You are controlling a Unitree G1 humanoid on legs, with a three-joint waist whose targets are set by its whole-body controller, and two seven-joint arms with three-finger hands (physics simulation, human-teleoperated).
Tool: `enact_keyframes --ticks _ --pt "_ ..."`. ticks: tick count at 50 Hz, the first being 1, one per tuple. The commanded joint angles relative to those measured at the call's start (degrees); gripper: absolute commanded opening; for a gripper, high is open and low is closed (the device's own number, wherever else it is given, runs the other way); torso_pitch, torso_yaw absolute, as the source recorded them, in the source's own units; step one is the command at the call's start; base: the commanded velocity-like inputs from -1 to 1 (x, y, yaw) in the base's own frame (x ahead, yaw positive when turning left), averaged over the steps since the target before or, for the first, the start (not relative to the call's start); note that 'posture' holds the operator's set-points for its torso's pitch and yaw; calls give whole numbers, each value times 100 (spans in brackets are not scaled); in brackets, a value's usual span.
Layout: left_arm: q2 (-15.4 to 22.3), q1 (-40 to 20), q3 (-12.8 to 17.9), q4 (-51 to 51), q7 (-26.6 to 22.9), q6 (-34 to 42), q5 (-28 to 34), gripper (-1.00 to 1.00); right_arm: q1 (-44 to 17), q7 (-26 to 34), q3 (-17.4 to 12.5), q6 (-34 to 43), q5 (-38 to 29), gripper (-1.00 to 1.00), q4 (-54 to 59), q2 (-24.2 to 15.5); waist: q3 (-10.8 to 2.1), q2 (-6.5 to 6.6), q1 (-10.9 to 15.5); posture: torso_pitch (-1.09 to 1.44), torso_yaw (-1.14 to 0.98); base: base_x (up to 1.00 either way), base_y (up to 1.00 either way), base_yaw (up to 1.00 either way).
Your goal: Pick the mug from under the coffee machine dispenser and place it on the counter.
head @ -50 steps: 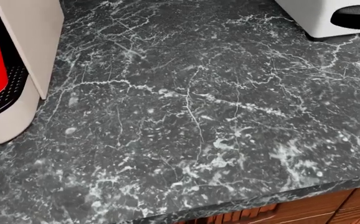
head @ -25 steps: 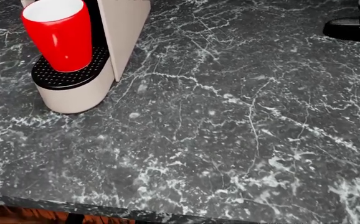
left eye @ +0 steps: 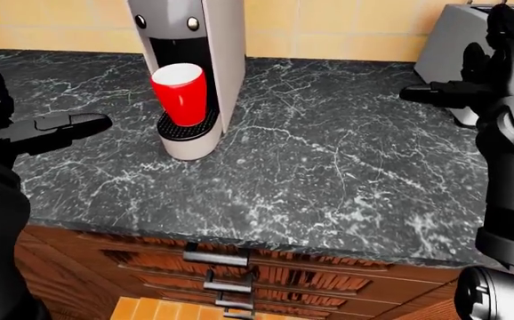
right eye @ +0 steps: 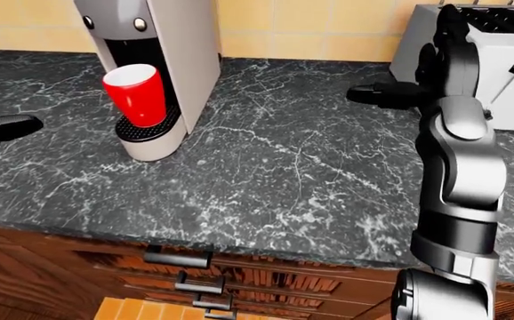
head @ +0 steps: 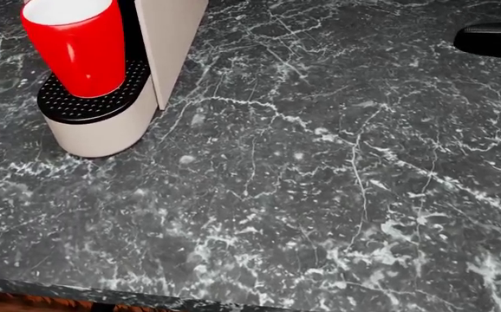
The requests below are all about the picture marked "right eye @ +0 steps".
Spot white toaster black slots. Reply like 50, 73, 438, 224
389, 3, 514, 133

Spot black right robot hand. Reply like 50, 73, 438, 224
346, 4, 470, 111

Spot black drawer handle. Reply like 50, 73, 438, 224
204, 307, 238, 320
142, 244, 214, 269
174, 269, 227, 296
192, 292, 234, 309

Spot red mug white inside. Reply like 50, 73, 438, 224
101, 63, 168, 129

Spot brown wooden drawer cabinet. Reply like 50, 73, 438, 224
0, 224, 514, 320

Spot grey capsule coffee machine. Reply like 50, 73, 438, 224
73, 0, 222, 163

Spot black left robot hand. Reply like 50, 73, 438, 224
0, 114, 44, 155

